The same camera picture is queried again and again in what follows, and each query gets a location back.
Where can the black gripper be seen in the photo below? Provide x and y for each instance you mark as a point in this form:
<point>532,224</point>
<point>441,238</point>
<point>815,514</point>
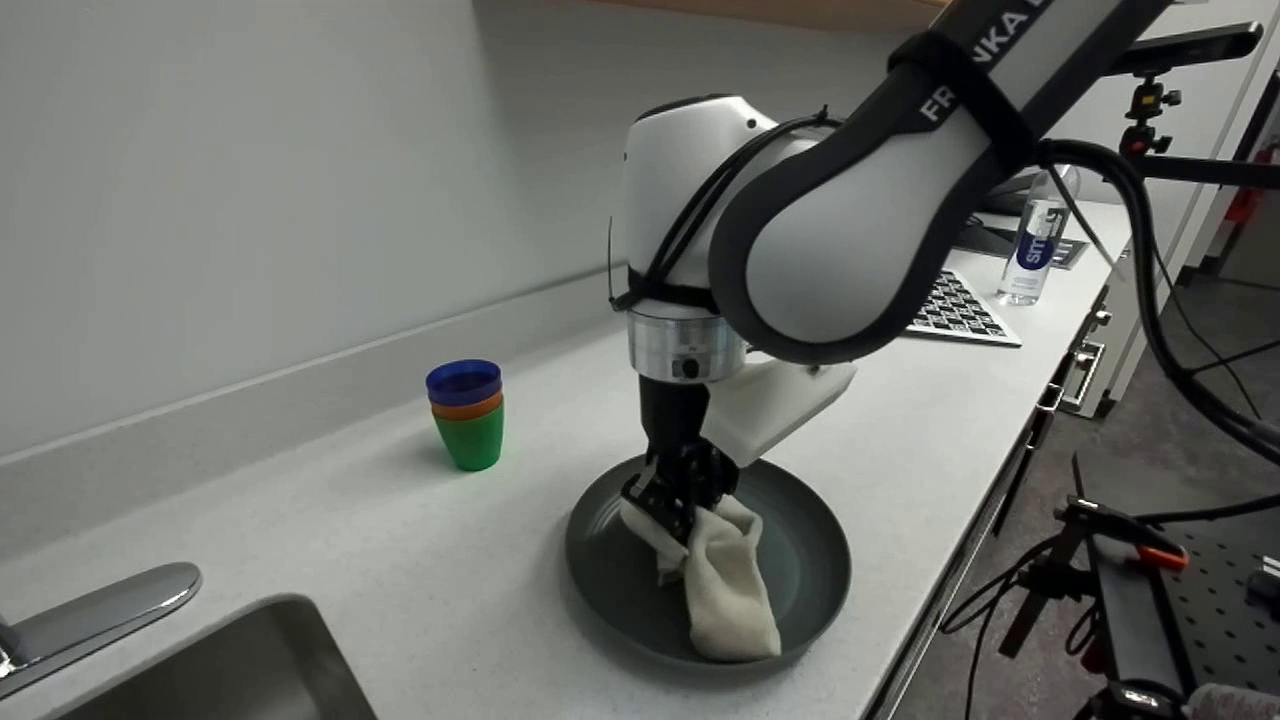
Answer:
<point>681,426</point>

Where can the white towel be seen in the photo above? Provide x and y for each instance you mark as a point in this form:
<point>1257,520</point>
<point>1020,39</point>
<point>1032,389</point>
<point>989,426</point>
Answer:
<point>729,593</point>

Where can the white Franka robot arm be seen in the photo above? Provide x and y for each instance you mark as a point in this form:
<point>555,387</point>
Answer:
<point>825,254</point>

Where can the dark green plate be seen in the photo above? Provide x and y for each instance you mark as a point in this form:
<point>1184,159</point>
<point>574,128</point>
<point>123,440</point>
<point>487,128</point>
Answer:
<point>802,562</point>

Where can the green plastic cup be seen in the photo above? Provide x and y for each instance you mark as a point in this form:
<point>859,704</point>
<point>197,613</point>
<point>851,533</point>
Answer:
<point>471,440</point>

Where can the orange plastic cup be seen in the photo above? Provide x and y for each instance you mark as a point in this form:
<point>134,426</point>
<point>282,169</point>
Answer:
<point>466,409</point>

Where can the blue plastic cup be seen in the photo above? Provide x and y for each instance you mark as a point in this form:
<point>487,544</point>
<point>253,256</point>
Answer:
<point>462,383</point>

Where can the checkerboard calibration board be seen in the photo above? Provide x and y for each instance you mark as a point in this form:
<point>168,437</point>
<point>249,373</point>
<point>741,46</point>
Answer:
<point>964,315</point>

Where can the clear water bottle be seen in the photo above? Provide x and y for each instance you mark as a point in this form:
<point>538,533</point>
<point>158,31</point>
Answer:
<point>1032,254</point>

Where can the black tripod stand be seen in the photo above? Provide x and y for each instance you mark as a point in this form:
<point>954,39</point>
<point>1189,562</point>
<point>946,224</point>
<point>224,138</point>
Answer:
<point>1113,587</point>

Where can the stainless steel sink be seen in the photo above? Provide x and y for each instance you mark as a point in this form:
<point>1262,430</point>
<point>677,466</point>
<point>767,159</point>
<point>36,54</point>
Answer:
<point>224,674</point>

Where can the black perforated board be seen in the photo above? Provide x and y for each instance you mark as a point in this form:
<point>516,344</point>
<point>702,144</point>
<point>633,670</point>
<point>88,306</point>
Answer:
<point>1224,607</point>

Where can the chrome faucet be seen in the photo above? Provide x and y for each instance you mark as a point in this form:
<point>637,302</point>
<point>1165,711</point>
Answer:
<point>94,613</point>

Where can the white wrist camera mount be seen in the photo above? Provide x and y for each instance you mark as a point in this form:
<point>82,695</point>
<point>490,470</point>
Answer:
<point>780,401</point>

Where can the wooden wall cabinet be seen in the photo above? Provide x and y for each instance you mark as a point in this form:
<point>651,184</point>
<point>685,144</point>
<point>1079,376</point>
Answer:
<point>802,10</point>

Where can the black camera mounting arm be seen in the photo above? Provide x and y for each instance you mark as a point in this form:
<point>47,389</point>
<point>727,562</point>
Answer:
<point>1201,169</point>

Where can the black stereo camera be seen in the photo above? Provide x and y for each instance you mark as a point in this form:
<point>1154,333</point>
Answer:
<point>1195,48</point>

